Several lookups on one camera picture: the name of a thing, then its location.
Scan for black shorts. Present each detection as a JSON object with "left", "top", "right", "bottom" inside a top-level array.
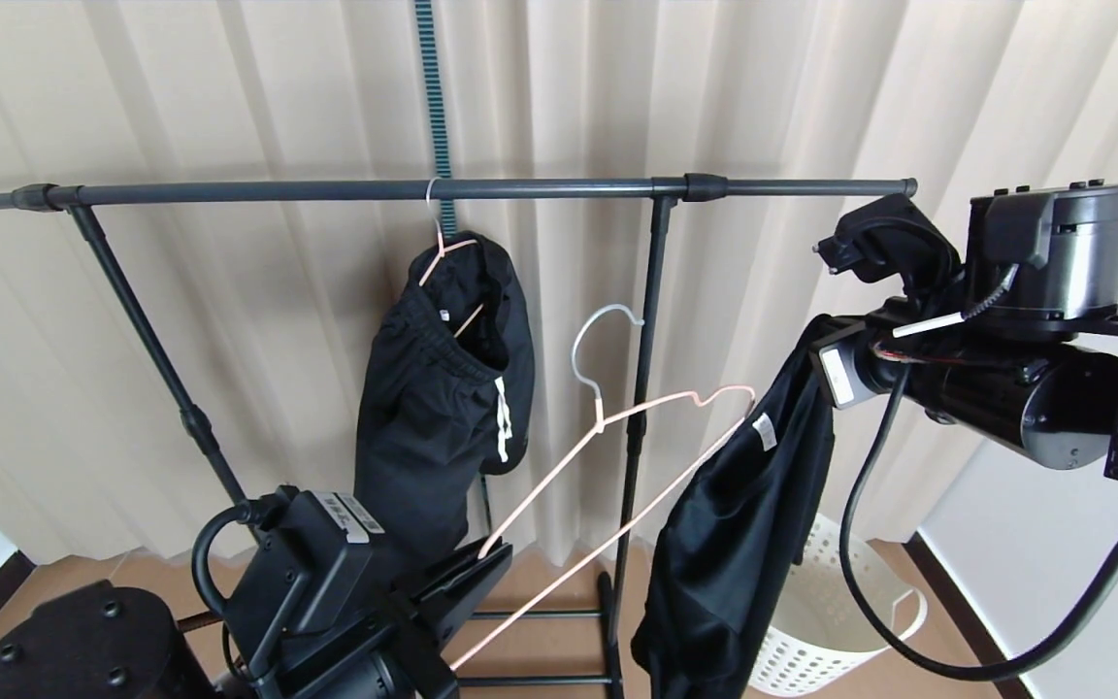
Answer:
[{"left": 355, "top": 231, "right": 536, "bottom": 569}]

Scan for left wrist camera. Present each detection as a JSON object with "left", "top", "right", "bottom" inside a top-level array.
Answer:
[{"left": 224, "top": 488, "right": 405, "bottom": 681}]

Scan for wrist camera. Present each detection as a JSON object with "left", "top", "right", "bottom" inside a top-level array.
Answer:
[
  {"left": 813, "top": 192, "right": 966, "bottom": 314},
  {"left": 224, "top": 488, "right": 405, "bottom": 681}
]

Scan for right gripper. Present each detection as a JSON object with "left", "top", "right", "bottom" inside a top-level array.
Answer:
[{"left": 808, "top": 319, "right": 1118, "bottom": 470}]

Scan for beige curtain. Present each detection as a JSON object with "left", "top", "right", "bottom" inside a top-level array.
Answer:
[
  {"left": 438, "top": 0, "right": 1118, "bottom": 564},
  {"left": 0, "top": 0, "right": 444, "bottom": 564}
]

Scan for black clothes rack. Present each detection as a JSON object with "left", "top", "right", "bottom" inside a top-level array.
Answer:
[{"left": 0, "top": 175, "right": 919, "bottom": 699}]

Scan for window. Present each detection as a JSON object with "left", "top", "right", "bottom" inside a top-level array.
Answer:
[{"left": 413, "top": 0, "right": 455, "bottom": 234}]

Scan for white laundry basket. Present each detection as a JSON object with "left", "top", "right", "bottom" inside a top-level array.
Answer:
[{"left": 748, "top": 513, "right": 929, "bottom": 695}]

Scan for black garment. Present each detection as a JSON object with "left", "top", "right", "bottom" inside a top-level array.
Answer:
[{"left": 630, "top": 316, "right": 837, "bottom": 699}]

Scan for pink clothes hanger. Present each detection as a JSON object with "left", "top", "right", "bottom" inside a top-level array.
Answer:
[
  {"left": 418, "top": 180, "right": 487, "bottom": 341},
  {"left": 449, "top": 304, "right": 757, "bottom": 673}
]

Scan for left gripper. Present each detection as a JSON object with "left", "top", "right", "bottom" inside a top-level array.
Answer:
[{"left": 258, "top": 541, "right": 514, "bottom": 699}]

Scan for black cable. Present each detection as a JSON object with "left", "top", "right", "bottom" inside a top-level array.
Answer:
[
  {"left": 192, "top": 495, "right": 279, "bottom": 622},
  {"left": 838, "top": 364, "right": 1118, "bottom": 682}
]

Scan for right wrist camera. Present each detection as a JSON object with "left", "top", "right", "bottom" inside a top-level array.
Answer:
[{"left": 813, "top": 192, "right": 966, "bottom": 314}]

